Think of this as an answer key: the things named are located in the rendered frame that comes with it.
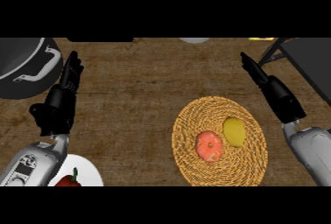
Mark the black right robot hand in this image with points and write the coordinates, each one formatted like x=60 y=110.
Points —
x=279 y=96

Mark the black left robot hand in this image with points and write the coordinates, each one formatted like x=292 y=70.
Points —
x=57 y=102

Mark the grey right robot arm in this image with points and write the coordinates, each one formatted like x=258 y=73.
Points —
x=310 y=151

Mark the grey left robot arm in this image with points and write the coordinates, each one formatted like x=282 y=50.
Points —
x=34 y=163

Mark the yellow lemon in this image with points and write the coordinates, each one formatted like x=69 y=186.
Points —
x=233 y=131

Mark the round woven wicker placemat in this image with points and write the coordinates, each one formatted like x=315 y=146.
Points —
x=219 y=141

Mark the yellow object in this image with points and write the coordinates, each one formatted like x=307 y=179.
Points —
x=260 y=38

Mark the white plate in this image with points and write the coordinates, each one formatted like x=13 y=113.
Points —
x=86 y=172

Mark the red bell pepper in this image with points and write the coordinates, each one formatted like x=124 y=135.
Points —
x=68 y=180

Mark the pale grey round object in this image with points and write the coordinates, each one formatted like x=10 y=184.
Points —
x=193 y=40

